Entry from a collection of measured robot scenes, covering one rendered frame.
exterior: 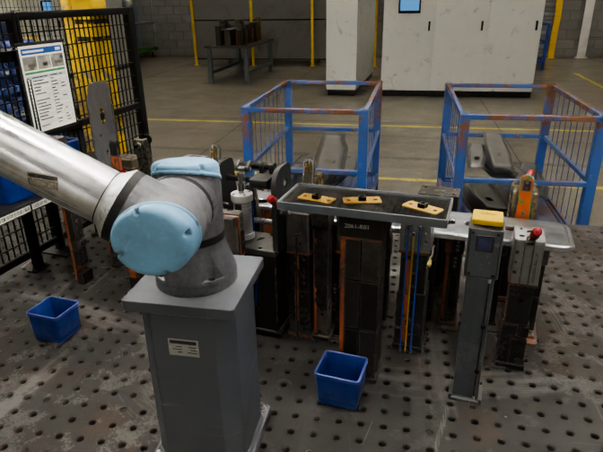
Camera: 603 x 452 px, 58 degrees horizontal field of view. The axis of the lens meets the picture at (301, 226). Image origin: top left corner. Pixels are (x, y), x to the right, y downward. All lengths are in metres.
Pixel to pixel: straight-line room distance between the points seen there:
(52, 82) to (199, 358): 1.39
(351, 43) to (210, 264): 8.45
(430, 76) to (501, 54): 1.12
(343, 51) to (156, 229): 8.64
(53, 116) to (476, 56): 7.90
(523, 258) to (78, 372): 1.14
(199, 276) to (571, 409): 0.91
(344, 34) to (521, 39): 2.75
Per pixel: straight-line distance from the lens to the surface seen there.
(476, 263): 1.19
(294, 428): 1.28
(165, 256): 0.80
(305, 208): 1.17
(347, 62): 9.34
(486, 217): 1.17
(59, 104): 2.19
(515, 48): 9.46
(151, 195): 0.81
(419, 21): 9.27
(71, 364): 1.59
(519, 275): 1.38
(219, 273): 0.97
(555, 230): 1.58
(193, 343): 1.00
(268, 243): 1.47
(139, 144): 1.61
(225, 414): 1.09
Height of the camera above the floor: 1.59
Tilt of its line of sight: 23 degrees down
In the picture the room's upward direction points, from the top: 1 degrees counter-clockwise
